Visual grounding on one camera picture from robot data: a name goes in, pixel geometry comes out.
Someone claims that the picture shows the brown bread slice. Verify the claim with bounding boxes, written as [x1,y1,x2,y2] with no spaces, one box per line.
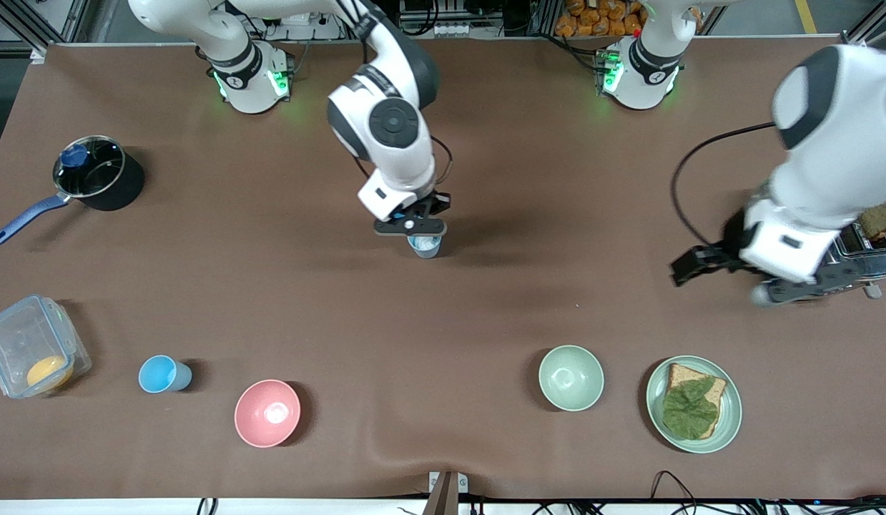
[662,363,729,440]

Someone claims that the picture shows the silver toaster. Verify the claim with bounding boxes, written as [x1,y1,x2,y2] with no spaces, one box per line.
[814,220,886,301]

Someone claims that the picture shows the green lettuce leaf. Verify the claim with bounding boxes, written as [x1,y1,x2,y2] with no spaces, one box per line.
[661,378,721,441]

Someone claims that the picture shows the brown toast slice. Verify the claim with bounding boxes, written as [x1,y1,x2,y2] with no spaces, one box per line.
[858,202,886,241]

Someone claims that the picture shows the pale green plate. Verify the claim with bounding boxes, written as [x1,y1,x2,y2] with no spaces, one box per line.
[645,355,743,455]

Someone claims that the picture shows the pale green bowl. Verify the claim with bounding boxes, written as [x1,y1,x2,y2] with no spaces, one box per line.
[538,345,606,413]

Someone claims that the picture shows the pink bowl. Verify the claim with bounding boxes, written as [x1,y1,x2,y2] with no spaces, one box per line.
[234,379,302,449]

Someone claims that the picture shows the glass lid with blue knob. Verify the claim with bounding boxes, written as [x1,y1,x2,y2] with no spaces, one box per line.
[53,136,126,200]

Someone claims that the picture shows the orange fruit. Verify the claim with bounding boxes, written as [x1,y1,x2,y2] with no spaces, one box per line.
[26,355,76,391]

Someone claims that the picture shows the clear plastic container green clips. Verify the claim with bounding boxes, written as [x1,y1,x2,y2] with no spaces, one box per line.
[0,294,93,400]

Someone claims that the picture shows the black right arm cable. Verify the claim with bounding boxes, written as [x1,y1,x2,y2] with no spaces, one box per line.
[355,134,456,188]

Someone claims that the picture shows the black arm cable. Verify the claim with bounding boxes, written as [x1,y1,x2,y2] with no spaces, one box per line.
[355,134,456,188]
[671,122,777,248]

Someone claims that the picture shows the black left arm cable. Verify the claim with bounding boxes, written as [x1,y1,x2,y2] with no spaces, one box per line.
[671,122,777,248]

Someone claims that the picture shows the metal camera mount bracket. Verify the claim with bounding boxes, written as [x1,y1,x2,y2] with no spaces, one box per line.
[428,470,469,515]

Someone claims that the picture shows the black pot with blue handle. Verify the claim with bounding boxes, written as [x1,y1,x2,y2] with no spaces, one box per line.
[0,134,147,247]

